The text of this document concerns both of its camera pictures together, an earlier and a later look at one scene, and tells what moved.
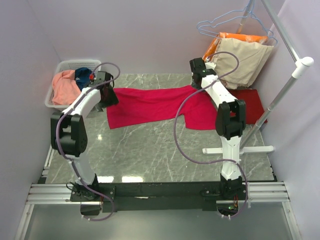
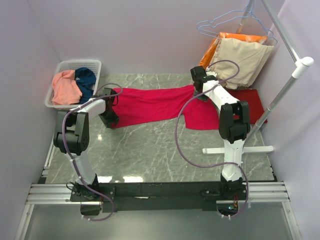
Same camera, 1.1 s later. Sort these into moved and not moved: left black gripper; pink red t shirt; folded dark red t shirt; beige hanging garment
Moved: left black gripper
Not moved: beige hanging garment; folded dark red t shirt; pink red t shirt
